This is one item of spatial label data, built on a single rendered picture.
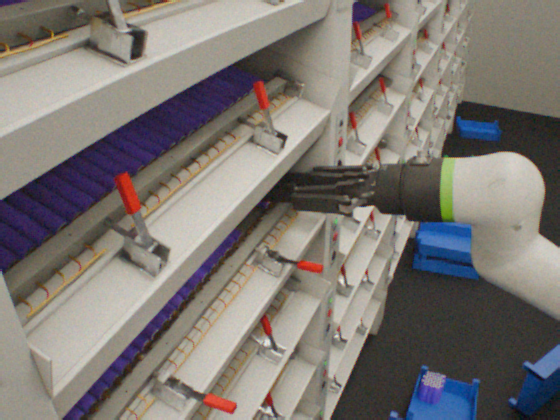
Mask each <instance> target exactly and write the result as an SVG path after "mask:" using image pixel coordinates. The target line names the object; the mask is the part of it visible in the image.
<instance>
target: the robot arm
mask: <svg viewBox="0 0 560 420"><path fill-rule="evenodd" d="M306 185H307V186H306ZM544 194H545V189H544V182H543V180H542V178H541V174H540V172H539V170H538V169H537V168H536V167H535V166H534V164H533V163H532V162H531V161H530V160H528V158H526V157H524V156H522V155H520V154H517V153H513V152H499V153H494V154H491V155H487V156H483V155H482V156H477V157H469V158H443V157H432V156H424V155H423V149H422V148H418V149H417V156H413V157H412V158H409V159H408V160H407V161H406V163H405V164H389V163H382V164H381V165H380V166H379V167H378V169H377V171H374V168H373V163H366V164H361V165H344V166H319V167H314V168H313V171H307V172H305V174H304V173H286V174H285V175H284V176H283V177H282V178H281V179H279V180H278V181H277V182H276V183H275V184H274V185H273V187H272V188H271V189H270V190H269V192H268V193H267V194H266V195H265V196H264V197H263V198H262V199H261V201H260V202H286V203H292V205H293V210H296V211H308V212H321V213H333V214H340V215H343V216H346V217H351V216H353V209H356V208H357V207H368V206H375V207H376V208H377V209H378V211H379V213H381V214H384V215H405V217H406V218H407V220H408V221H413V222H423V223H424V224H427V223H428V222H436V223H458V224H468V225H471V232H472V235H471V260H472V264H473V266H474V268H475V270H476V272H477V273H478V274H479V275H480V276H481V277H482V278H483V279H484V280H485V281H487V282H489V283H490V284H491V283H492V284H494V285H496V286H497V287H499V288H501V289H502V290H504V291H508V292H509V293H512V294H514V296H516V297H518V298H519V299H520V298H521V299H523V300H525V302H527V303H529V304H530V305H533V306H535V307H536V308H538V309H539V310H540V311H542V312H545V313H546V314H548V315H549V316H550V317H552V318H555V319H556V320H557V321H559V323H560V249H559V248H558V247H557V246H555V245H554V244H552V242H550V241H549V240H547V239H546V238H545V237H542V236H541V235H540V234H539V233H538V228H539V222H540V217H541V212H542V203H543V200H544Z"/></svg>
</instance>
